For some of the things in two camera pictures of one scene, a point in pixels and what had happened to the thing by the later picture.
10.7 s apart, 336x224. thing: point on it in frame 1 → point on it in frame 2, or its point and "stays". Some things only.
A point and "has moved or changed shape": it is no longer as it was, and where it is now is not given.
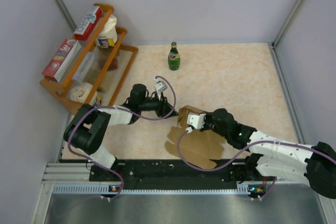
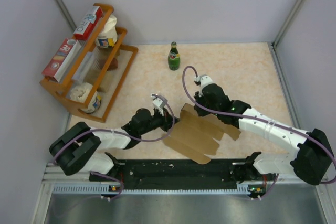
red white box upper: [84, 29] stays
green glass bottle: [174, 57] stays
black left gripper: [164, 108] → [167, 119]
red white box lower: [59, 64] stays
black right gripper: [205, 128] → [201, 113]
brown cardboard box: [198, 147] has moved or changed shape
